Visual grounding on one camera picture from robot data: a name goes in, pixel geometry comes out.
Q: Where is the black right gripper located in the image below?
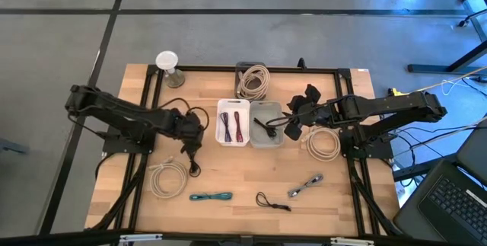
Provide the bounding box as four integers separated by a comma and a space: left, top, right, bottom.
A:
285, 83, 334, 142

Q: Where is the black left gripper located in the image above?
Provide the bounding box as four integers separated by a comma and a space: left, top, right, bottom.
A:
177, 113, 205, 155

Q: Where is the thin black looped cable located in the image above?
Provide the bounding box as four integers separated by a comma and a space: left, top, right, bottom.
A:
187, 149, 202, 179

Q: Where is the purple braided usb cable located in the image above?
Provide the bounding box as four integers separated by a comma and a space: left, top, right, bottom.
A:
219, 111, 233, 143

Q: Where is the red braided usb cable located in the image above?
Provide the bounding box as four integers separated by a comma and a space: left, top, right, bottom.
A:
233, 110, 244, 143

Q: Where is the teal braided cable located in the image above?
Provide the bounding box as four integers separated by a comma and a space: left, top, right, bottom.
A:
189, 191, 234, 202

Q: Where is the grey braided cable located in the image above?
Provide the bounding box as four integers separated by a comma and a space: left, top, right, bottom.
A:
287, 173, 324, 199

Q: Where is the grey plastic bin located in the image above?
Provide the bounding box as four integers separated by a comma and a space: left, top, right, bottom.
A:
249, 100, 285, 149

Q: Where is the white plastic bin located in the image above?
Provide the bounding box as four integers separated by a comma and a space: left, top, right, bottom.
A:
215, 98, 251, 148

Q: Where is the dark smoked plastic bin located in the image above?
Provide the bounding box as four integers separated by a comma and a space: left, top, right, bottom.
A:
234, 61, 267, 101

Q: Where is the black stand foot bar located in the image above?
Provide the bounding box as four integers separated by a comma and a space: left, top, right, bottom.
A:
393, 153, 460, 183

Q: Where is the black desk foot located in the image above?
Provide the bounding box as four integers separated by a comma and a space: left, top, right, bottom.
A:
407, 39, 487, 75

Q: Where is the black crossbar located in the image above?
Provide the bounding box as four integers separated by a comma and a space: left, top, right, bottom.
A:
0, 228, 487, 246

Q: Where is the dark grey laptop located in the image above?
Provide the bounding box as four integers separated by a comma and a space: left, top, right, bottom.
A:
393, 118, 487, 246

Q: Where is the blue grey floor object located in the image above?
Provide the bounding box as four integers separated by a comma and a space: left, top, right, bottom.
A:
0, 137, 30, 156

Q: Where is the black aluminium table frame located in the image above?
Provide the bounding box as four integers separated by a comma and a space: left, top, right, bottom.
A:
85, 62, 406, 239

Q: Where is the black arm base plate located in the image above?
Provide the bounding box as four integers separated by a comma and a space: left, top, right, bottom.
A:
339, 126, 395, 160
101, 123, 157, 155

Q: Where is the black cable with red ends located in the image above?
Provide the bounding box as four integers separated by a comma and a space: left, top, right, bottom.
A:
255, 191, 292, 212

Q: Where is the silver metal bracket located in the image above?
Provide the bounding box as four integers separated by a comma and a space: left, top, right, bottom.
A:
329, 236, 376, 246
118, 232, 164, 244

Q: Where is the white floor cable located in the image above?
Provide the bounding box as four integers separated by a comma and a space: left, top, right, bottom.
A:
440, 77, 471, 97

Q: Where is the black floor cable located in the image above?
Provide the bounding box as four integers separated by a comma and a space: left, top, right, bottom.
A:
435, 114, 487, 140

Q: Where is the yellow extension cable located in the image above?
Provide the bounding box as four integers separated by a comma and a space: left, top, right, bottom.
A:
414, 65, 487, 94

